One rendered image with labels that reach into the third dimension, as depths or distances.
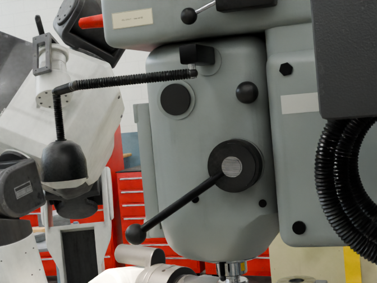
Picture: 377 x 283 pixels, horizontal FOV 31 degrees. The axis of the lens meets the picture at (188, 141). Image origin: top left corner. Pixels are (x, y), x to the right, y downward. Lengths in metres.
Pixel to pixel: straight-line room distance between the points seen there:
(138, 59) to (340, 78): 10.22
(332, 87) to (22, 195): 0.82
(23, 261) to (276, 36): 0.70
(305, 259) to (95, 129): 1.60
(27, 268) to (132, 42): 0.57
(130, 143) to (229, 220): 9.97
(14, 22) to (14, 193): 10.61
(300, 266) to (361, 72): 2.25
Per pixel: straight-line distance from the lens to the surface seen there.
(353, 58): 0.63
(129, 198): 6.17
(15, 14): 11.88
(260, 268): 5.80
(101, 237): 1.70
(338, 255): 2.81
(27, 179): 1.34
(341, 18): 0.63
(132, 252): 1.21
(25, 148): 1.37
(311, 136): 0.89
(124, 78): 0.89
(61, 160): 1.06
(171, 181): 0.97
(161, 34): 0.94
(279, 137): 0.90
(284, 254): 2.85
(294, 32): 0.90
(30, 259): 1.37
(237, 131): 0.93
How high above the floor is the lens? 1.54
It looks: 3 degrees down
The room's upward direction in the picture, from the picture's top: 5 degrees counter-clockwise
